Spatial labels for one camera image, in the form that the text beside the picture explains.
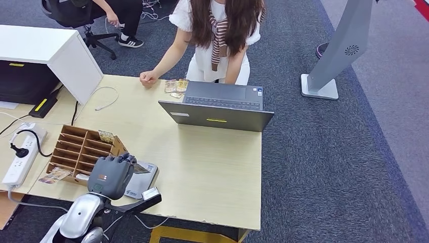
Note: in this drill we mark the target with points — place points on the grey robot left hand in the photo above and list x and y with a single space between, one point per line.
109 177

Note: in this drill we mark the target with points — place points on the person's right hand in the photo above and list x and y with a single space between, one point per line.
148 79

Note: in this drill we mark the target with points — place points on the person's right forearm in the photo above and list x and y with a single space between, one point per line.
167 60

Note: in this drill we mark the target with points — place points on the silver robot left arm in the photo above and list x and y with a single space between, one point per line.
80 214

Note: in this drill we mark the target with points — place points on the person's left forearm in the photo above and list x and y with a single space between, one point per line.
234 68

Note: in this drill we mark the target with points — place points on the white card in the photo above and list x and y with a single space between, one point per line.
82 176

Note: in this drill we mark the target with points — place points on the grey card reader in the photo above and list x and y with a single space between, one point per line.
144 182

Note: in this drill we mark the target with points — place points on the gold hotel room key card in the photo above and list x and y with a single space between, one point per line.
106 136

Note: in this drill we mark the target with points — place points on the brown slotted card holder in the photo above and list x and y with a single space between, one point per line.
77 147

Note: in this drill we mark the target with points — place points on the patterned room key card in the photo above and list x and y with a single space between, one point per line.
55 175

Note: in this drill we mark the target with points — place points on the seated person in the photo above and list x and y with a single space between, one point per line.
129 13

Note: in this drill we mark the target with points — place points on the grey laptop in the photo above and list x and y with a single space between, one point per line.
218 117

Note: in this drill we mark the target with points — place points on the white power strip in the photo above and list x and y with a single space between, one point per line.
20 164

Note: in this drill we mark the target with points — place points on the black box with yellow label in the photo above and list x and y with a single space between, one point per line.
42 106

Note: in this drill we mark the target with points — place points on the black office chair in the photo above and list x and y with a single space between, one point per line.
67 13

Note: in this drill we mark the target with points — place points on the white paper sheet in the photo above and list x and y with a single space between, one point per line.
7 105

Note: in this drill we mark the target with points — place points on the black monitor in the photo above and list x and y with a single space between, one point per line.
23 82

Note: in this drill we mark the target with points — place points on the purple round base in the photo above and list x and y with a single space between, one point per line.
321 50

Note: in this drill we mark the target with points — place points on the grey kiosk stand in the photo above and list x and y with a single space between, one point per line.
345 37

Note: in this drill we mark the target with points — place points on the red floor strip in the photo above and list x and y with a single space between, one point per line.
423 8

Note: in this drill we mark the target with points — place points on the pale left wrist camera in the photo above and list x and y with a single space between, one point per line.
140 203

